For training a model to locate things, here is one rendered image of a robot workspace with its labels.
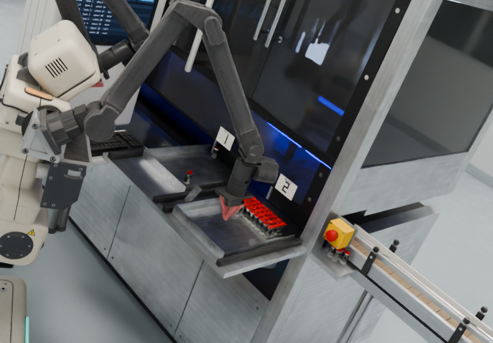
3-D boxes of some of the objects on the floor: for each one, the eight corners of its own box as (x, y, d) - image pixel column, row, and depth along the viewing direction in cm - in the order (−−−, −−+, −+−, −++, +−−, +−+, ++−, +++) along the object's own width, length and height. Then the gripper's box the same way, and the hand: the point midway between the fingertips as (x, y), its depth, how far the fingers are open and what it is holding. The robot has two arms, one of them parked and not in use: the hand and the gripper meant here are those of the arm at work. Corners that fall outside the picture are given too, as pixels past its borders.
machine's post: (228, 407, 254) (477, -114, 169) (238, 418, 250) (495, -108, 166) (217, 412, 249) (466, -120, 164) (227, 424, 245) (486, -114, 161)
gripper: (245, 168, 183) (229, 210, 190) (221, 171, 176) (205, 215, 182) (260, 179, 180) (243, 223, 186) (235, 184, 172) (219, 229, 179)
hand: (225, 217), depth 184 cm, fingers closed
